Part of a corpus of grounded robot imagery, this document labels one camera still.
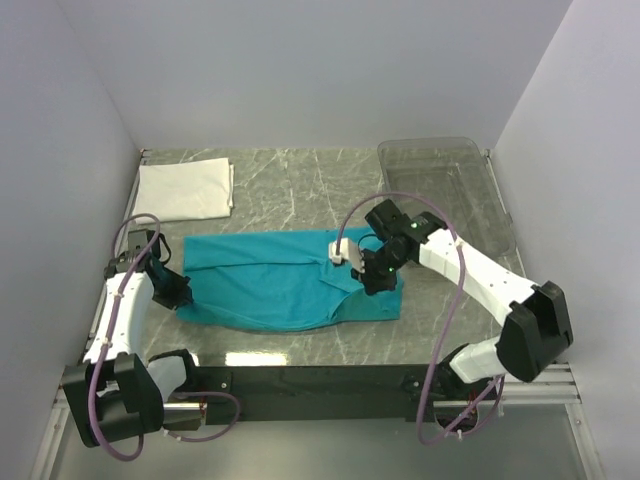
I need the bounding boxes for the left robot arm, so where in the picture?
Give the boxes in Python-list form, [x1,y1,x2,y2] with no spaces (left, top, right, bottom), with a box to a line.
[62,271,200,448]

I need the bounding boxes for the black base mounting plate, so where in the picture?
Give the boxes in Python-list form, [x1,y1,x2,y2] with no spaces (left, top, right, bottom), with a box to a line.
[172,364,428,425]

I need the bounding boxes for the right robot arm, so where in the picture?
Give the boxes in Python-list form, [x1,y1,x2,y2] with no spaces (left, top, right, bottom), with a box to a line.
[329,199,574,399]

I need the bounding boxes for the clear plastic bin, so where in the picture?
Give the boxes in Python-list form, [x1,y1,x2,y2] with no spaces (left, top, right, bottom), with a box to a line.
[377,136,515,259]

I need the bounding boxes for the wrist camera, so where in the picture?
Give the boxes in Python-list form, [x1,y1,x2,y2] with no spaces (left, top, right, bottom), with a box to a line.
[328,237,364,272]
[127,229,162,259]

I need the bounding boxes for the teal t shirt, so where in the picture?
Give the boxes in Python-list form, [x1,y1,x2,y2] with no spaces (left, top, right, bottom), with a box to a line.
[176,229,403,333]

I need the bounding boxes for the aluminium rail frame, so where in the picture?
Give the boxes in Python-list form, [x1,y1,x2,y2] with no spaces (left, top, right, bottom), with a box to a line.
[31,364,604,479]

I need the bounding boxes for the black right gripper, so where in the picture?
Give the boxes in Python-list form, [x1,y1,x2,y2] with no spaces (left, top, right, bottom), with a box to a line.
[351,244,410,295]

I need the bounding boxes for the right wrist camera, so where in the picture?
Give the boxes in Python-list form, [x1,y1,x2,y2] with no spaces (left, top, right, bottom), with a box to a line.
[328,237,364,272]

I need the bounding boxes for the folded white t shirt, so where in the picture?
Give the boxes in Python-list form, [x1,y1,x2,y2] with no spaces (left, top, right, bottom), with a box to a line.
[133,158,234,222]

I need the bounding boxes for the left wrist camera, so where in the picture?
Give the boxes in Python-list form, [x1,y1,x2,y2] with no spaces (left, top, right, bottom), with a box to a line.
[127,229,162,259]

